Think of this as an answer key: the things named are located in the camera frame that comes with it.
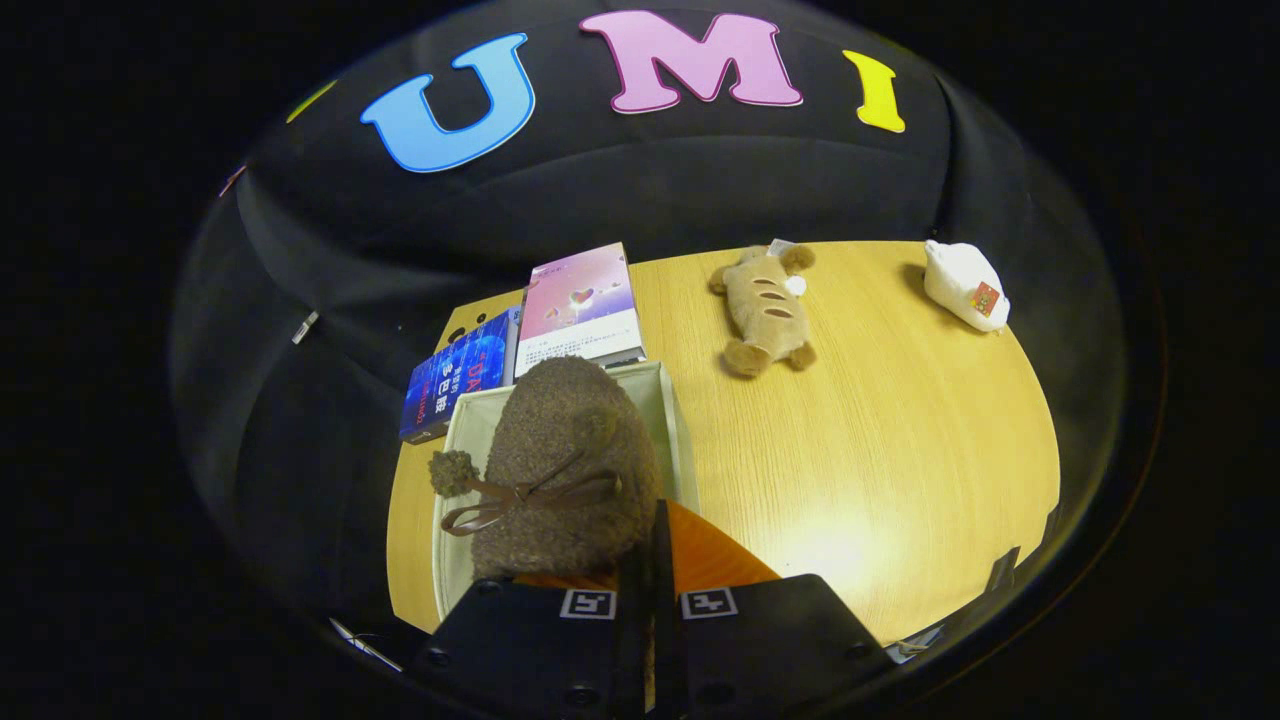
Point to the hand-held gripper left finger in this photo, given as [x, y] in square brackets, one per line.
[540, 650]

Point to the pink book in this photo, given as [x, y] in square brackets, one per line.
[580, 300]

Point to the black backdrop cloth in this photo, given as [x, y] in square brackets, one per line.
[700, 180]

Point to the brown fuzzy shoe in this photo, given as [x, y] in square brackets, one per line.
[570, 440]

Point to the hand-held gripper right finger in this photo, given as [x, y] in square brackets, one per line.
[760, 650]

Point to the blue book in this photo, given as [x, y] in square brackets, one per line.
[455, 375]

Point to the green fabric storage box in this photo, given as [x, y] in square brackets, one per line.
[470, 420]

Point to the white soft pouch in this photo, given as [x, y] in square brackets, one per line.
[955, 280]

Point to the tan bread-shaped plush toy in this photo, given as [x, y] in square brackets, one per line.
[765, 310]

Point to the small red clip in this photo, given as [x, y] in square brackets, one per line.
[233, 181]

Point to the small silver clip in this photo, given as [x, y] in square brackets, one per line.
[305, 327]

